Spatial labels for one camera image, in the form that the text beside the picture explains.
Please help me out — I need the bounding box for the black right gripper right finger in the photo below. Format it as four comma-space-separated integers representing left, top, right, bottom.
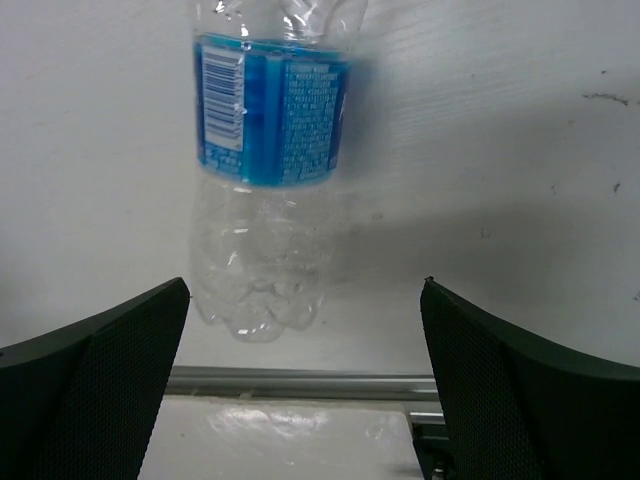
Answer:
420, 277, 639, 479

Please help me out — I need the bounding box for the aluminium table rail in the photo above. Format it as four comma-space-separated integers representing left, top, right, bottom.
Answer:
166, 366, 444, 425

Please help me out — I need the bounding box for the blue label bottle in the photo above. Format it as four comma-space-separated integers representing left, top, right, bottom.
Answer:
189, 1, 367, 342

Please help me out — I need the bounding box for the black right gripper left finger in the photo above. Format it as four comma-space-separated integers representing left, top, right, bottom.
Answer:
1, 278, 190, 479

